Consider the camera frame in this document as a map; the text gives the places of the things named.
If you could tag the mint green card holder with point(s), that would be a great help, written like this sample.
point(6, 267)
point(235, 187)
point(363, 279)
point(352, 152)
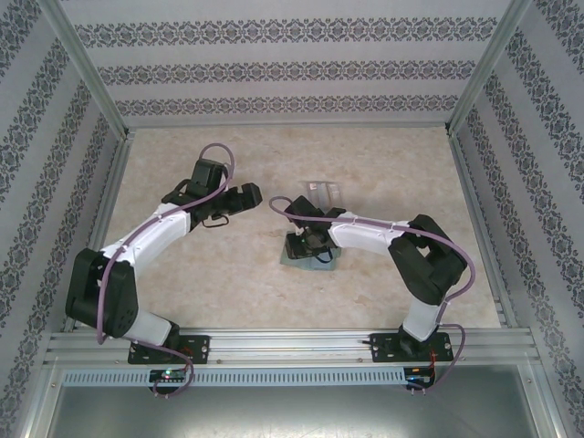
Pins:
point(330, 263)

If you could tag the clear acrylic card stand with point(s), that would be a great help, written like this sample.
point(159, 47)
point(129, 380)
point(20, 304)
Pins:
point(324, 194)

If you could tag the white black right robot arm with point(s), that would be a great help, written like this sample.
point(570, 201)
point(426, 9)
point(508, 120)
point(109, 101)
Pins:
point(360, 232)

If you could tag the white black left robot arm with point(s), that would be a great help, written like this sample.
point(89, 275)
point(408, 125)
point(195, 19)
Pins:
point(150, 232)

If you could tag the grey metal panel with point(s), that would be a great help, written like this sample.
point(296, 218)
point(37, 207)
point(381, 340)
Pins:
point(292, 410)

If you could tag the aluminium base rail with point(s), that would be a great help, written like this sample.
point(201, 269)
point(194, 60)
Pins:
point(292, 347)

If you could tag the aluminium back rail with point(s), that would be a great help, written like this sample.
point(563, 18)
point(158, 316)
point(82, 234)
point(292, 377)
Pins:
point(287, 125)

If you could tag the aluminium side rail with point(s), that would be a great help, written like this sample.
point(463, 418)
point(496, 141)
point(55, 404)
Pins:
point(111, 182)

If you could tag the aluminium frame post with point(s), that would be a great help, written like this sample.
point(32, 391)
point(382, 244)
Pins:
point(488, 68)
point(86, 68)

